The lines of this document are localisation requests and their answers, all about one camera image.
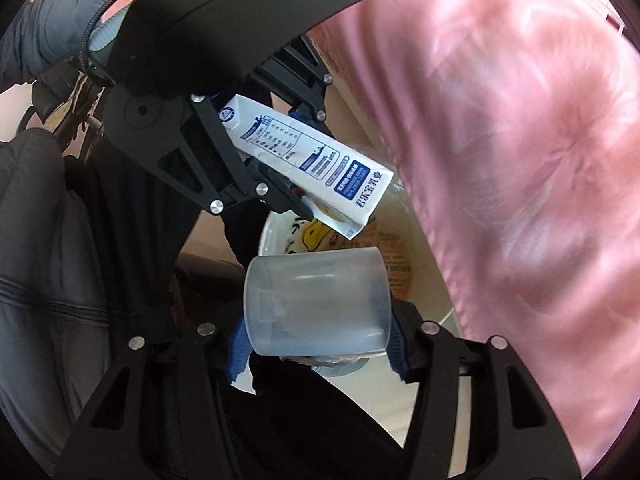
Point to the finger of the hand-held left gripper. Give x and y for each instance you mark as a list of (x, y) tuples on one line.
[(232, 170), (306, 91)]

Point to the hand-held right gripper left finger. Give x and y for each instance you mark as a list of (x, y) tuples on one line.
[(238, 352)]

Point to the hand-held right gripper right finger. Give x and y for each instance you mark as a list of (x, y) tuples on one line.
[(397, 352)]

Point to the white blue milk carton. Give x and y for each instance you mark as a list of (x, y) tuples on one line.
[(300, 160)]

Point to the white trash bin yellow print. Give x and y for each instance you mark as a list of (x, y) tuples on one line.
[(425, 270)]

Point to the translucent plastic cup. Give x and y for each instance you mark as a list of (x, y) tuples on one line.
[(315, 300)]

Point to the person's left forearm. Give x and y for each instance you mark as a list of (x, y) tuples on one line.
[(45, 25)]

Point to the person's grey jacket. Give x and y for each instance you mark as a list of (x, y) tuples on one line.
[(35, 260)]

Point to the pink blanket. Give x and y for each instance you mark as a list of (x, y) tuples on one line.
[(525, 160)]

